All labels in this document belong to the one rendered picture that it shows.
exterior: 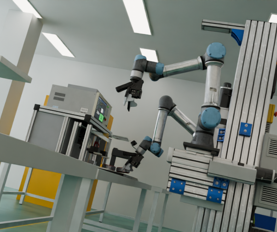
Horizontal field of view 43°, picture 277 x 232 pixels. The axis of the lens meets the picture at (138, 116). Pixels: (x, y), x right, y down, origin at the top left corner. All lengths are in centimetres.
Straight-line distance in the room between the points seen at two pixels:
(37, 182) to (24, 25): 285
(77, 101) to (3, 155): 206
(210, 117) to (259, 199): 62
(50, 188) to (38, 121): 394
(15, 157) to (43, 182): 586
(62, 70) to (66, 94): 624
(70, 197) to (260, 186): 144
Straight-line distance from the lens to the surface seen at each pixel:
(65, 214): 125
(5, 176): 382
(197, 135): 228
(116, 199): 808
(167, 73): 236
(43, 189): 659
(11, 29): 707
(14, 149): 74
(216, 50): 227
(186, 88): 829
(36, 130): 267
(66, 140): 260
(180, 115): 294
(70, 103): 276
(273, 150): 243
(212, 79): 223
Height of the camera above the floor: 71
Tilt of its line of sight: 11 degrees up
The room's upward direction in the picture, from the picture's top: 13 degrees clockwise
